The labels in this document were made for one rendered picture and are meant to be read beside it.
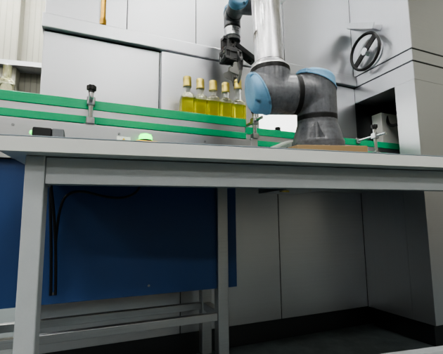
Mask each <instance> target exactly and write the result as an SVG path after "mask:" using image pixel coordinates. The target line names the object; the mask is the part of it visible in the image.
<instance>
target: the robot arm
mask: <svg viewBox="0 0 443 354"><path fill-rule="evenodd" d="M284 1H285V0H229V2H228V3H227V5H225V7H224V36H223V37H222V38H221V52H220V53H219V64H220V65H230V67H229V69H228V72H225V73H224V77H225V78H227V79H229V80H231V81H232V85H233V86H234V79H237V83H239V82H240V79H241V76H242V71H243V60H244V61H245V62H247V63H248V64H249V65H252V64H253V63H255V64H254V65H253V66H252V68H251V69H250V73H248V74H247V76H246V78H245V99H246V103H247V105H248V108H249V109H250V111H251V112H253V113H255V114H263V115H269V114H279V115H297V128H296V131H295V135H294V138H293V143H292V146H294V145H345V139H344V138H343V136H342V132H341V130H340V127H339V124H338V106H337V89H338V88H337V85H336V80H335V75H334V74H333V73H332V72H331V71H330V70H327V69H324V68H320V67H310V68H304V69H301V70H299V71H297V72H296V74H291V73H290V66H289V64H288V63H287V62H286V61H284V54H283V35H282V25H281V4H282V3H283V2H284ZM243 15H251V16H252V28H253V41H254V53H255V54H254V55H253V54H252V53H251V52H249V50H247V49H246V48H245V47H243V46H242V45H241V44H240V19H241V18H242V16H243ZM220 57H221V62H220ZM236 75H237V77H236Z"/></svg>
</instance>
